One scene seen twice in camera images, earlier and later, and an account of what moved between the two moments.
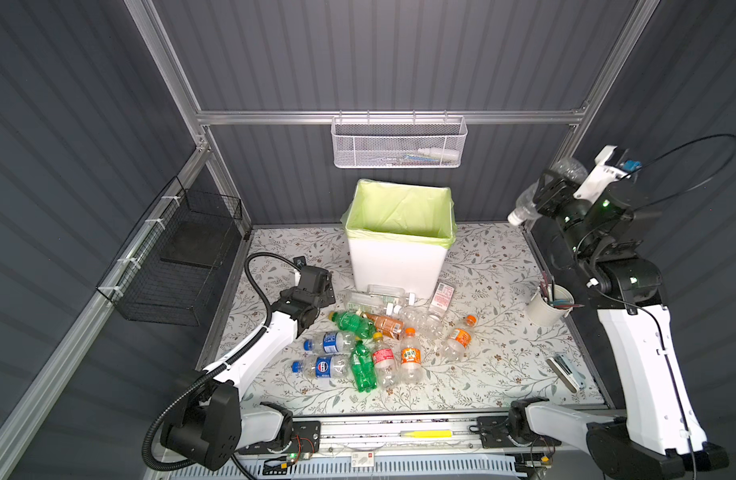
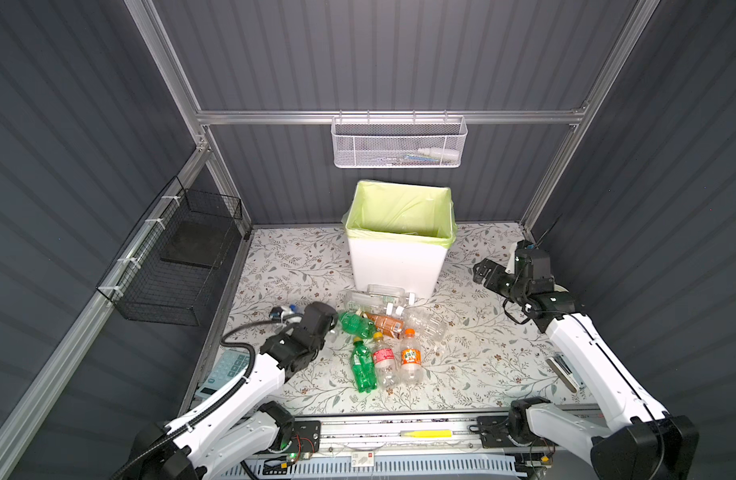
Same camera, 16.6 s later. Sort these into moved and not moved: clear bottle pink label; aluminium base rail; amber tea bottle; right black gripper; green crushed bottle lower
Moved: right black gripper
Not moved: amber tea bottle; green crushed bottle lower; clear bottle pink label; aluminium base rail
